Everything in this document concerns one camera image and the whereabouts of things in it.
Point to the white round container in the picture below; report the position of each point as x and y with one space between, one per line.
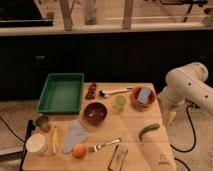
36 144

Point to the black rectangular device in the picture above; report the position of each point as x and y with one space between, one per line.
118 157

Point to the blue sponge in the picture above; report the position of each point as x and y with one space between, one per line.
143 95

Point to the small brown cup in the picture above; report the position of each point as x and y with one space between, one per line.
43 123

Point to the light blue cloth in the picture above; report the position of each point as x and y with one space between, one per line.
76 134

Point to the green plastic cup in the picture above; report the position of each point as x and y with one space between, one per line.
120 102

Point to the purple bowl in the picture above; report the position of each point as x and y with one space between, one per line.
95 113

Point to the dark grape bunch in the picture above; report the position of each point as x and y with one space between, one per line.
91 91

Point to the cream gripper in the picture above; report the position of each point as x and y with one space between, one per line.
168 114

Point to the silver fork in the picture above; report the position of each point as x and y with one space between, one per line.
96 148

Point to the green plastic tray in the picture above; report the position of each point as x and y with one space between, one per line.
61 94

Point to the orange peach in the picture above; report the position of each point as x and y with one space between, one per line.
79 151

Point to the orange bowl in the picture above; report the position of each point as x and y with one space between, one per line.
134 95

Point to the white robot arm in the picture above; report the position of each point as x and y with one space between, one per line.
185 83

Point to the black table clamp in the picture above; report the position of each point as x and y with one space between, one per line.
30 128

